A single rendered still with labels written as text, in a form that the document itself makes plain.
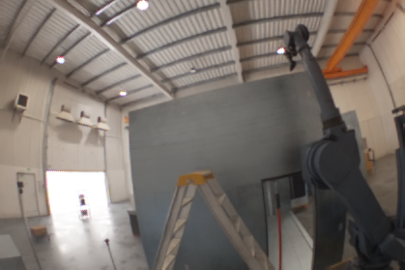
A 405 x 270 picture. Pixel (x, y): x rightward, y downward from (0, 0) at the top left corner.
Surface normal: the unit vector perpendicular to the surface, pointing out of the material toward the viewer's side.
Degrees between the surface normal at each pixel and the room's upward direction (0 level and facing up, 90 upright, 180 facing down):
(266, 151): 90
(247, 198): 90
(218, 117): 90
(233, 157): 90
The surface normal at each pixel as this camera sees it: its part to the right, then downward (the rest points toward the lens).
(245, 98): -0.29, -0.22
